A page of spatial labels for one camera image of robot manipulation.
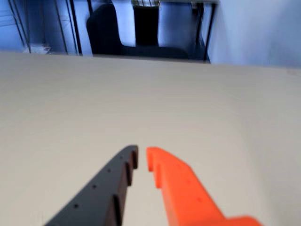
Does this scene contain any black metal table frame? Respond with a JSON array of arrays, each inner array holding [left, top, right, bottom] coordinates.
[[191, 0, 219, 63]]

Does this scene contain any metal shelf frame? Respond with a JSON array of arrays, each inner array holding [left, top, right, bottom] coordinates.
[[7, 0, 83, 56]]

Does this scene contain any black waste bin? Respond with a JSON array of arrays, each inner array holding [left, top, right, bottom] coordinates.
[[132, 0, 161, 47]]

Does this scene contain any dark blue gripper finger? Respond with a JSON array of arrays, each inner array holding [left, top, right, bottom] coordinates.
[[43, 144, 139, 226]]

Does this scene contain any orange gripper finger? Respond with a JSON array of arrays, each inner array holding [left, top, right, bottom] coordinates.
[[146, 146, 265, 226]]

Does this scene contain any black office chair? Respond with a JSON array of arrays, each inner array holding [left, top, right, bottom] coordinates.
[[86, 3, 189, 59]]

